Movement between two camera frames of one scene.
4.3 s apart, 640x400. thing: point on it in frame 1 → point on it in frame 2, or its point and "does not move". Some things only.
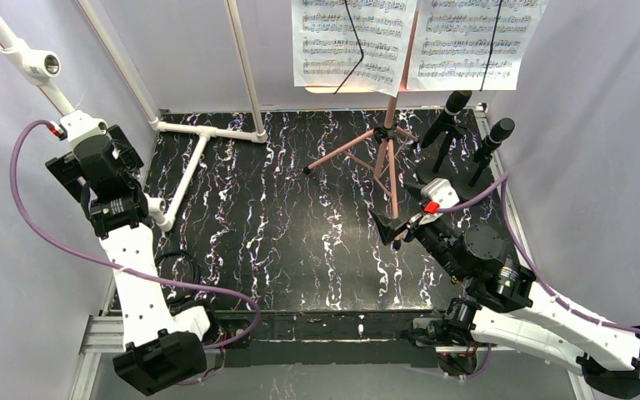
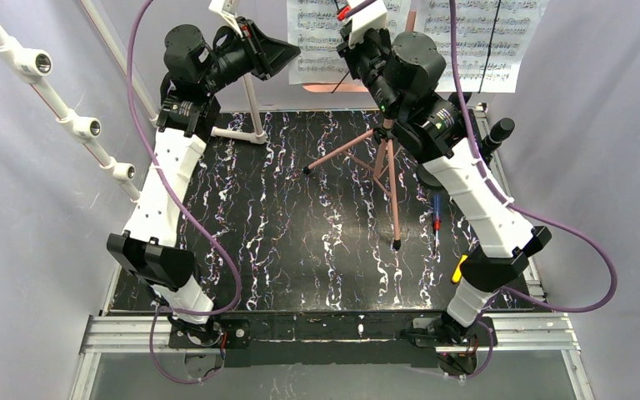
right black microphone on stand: x=502 y=129 does not move
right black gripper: x=408 y=227 → x=354 y=52
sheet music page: x=472 y=45 does not move
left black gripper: x=61 y=169 → x=247 y=47
